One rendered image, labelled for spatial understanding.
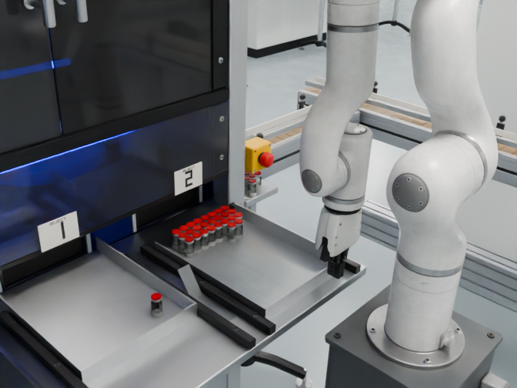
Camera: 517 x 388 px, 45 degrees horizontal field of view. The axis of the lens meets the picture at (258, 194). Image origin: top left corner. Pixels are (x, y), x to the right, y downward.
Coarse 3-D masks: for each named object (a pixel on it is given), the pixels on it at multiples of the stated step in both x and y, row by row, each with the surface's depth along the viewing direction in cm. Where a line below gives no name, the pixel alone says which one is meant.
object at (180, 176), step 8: (192, 168) 144; (200, 168) 146; (176, 176) 141; (184, 176) 143; (192, 176) 145; (200, 176) 147; (176, 184) 142; (184, 184) 144; (192, 184) 146; (200, 184) 148; (176, 192) 143
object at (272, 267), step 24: (240, 240) 147; (264, 240) 147; (288, 240) 147; (192, 264) 132; (216, 264) 138; (240, 264) 138; (264, 264) 139; (288, 264) 139; (312, 264) 139; (240, 288) 131; (264, 288) 131; (288, 288) 131; (312, 288) 130; (264, 312) 120
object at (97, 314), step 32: (96, 256) 139; (32, 288) 128; (64, 288) 129; (96, 288) 129; (128, 288) 129; (160, 288) 128; (32, 320) 119; (64, 320) 120; (96, 320) 120; (128, 320) 120; (160, 320) 121; (64, 352) 112; (96, 352) 112; (128, 352) 111
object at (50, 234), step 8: (64, 216) 122; (72, 216) 124; (48, 224) 120; (56, 224) 121; (64, 224) 123; (72, 224) 124; (40, 232) 119; (48, 232) 121; (56, 232) 122; (72, 232) 125; (40, 240) 120; (48, 240) 121; (56, 240) 123; (64, 240) 124; (48, 248) 122
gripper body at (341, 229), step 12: (324, 204) 123; (324, 216) 122; (336, 216) 120; (348, 216) 122; (360, 216) 126; (324, 228) 122; (336, 228) 121; (348, 228) 123; (360, 228) 128; (324, 240) 125; (336, 240) 122; (348, 240) 126; (336, 252) 124
